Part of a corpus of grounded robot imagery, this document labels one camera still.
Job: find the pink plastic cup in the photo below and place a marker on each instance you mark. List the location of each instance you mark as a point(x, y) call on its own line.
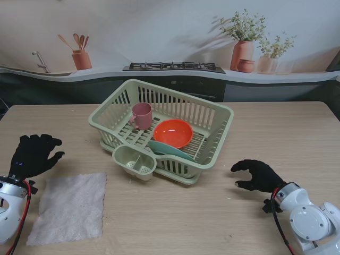
point(143, 117)

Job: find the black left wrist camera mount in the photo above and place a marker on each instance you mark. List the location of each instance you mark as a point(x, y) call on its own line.
point(32, 187)

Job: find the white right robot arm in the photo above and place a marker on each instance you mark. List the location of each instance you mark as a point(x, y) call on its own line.
point(308, 217)

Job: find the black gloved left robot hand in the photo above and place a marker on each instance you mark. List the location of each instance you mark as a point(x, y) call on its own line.
point(32, 159)

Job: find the printed kitchen backdrop banner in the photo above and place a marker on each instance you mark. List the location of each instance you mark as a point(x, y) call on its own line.
point(159, 26)

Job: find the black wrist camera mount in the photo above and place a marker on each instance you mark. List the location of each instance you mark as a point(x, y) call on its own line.
point(32, 187)
point(268, 205)

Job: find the orange plastic bowl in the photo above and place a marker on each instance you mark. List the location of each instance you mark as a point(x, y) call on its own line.
point(174, 132)

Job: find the pale green cutlery holder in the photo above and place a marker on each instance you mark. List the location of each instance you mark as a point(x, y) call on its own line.
point(125, 156)

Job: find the teal plate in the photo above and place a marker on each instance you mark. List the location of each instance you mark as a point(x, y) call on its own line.
point(164, 150)

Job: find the pale green plastic dish rack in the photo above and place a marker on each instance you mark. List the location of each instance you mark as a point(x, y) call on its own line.
point(164, 119)

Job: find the grey cleaning cloth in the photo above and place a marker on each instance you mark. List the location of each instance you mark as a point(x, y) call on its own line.
point(71, 210)

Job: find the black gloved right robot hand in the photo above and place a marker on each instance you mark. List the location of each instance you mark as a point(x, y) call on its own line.
point(261, 175)

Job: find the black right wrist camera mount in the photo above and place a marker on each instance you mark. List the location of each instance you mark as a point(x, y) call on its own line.
point(268, 205)

